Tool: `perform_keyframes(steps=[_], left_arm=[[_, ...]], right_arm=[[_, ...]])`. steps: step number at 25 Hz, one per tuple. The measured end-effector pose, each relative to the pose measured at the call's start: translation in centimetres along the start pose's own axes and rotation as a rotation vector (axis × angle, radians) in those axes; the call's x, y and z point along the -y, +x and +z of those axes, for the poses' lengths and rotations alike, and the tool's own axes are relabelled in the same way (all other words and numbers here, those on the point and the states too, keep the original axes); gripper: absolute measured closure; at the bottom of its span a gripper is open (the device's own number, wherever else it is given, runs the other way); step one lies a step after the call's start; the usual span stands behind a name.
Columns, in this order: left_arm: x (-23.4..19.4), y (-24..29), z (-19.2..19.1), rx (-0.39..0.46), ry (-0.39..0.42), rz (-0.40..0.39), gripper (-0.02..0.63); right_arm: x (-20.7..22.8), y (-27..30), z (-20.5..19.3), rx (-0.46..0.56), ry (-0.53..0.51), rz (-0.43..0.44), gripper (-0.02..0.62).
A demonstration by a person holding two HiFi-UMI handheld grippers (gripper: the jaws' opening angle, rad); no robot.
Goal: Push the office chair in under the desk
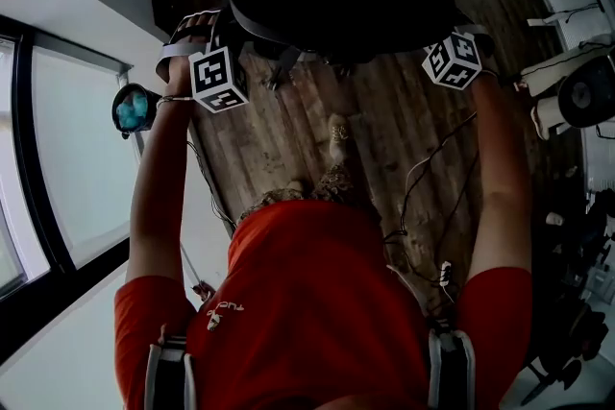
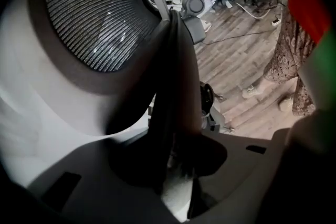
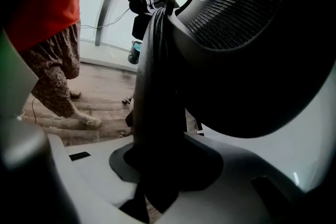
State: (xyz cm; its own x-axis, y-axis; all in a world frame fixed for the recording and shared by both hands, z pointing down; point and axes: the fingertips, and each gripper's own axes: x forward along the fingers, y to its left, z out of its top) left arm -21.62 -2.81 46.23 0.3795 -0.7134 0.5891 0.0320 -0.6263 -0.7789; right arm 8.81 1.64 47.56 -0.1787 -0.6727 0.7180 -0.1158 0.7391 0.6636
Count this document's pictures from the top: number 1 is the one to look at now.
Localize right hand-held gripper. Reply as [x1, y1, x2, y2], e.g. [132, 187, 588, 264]
[421, 25, 497, 91]

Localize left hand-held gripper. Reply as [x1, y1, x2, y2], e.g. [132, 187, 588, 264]
[156, 8, 251, 114]

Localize black office chair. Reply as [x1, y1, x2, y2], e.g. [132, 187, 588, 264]
[210, 0, 496, 88]

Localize person's left forearm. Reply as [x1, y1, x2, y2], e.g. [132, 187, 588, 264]
[125, 98, 196, 285]

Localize person's right forearm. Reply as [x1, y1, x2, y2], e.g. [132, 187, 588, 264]
[461, 72, 534, 285]

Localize person's left hand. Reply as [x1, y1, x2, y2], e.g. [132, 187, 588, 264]
[162, 55, 195, 100]

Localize black bin with blue bag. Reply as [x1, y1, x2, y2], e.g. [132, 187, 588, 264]
[111, 83, 162, 140]

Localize person's right shoe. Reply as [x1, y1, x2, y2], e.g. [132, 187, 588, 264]
[328, 112, 353, 159]

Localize black round device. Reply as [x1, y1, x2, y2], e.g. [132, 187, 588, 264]
[556, 57, 615, 130]

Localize person's patterned trousers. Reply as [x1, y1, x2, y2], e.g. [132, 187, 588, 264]
[238, 163, 359, 222]

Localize black framed window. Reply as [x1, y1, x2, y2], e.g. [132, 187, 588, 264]
[0, 13, 134, 366]

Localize person's red shirt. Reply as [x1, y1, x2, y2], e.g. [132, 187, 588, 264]
[113, 199, 533, 410]

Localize black equipment stand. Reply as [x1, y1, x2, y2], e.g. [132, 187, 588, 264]
[521, 301, 607, 405]

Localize silver bracelet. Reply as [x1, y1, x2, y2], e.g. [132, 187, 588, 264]
[156, 94, 195, 107]

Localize thin black cable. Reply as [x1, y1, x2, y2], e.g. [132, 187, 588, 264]
[184, 138, 237, 232]
[381, 109, 481, 300]

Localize grey black backpack strap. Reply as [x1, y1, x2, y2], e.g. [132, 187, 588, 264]
[143, 334, 197, 410]
[426, 319, 477, 410]

